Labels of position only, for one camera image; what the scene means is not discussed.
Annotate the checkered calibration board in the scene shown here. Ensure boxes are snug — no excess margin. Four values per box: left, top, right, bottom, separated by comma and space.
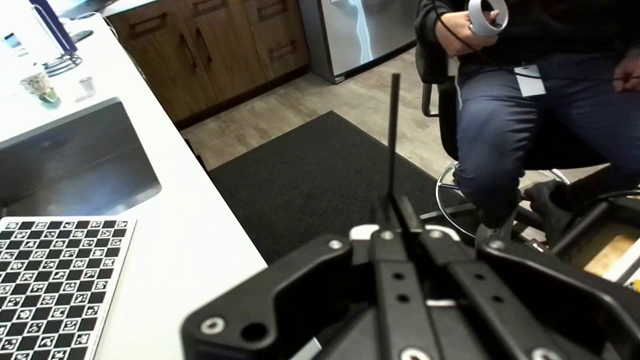
0, 217, 135, 360

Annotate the thin black straw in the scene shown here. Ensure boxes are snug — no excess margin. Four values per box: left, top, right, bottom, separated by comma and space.
388, 73, 402, 199

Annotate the stainless steel appliance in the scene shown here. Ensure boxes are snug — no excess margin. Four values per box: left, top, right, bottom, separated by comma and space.
297, 0, 417, 82

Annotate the white VR controller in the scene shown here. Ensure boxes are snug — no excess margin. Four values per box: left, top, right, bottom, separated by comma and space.
468, 0, 509, 36

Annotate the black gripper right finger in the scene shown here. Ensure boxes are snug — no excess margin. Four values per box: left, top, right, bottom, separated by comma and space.
392, 196, 577, 360

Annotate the stainless steel sink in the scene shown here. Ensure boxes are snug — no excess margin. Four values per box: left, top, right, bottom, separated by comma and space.
0, 98, 161, 217

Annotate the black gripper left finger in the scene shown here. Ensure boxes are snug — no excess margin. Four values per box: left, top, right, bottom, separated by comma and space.
369, 196, 440, 360

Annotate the seated person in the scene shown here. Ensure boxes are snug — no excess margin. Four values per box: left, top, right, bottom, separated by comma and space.
413, 0, 640, 228

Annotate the wooden base cabinet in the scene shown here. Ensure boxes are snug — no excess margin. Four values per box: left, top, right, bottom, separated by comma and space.
110, 0, 310, 129

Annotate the black floor mat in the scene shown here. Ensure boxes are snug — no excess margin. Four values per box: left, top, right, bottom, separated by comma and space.
207, 111, 481, 265

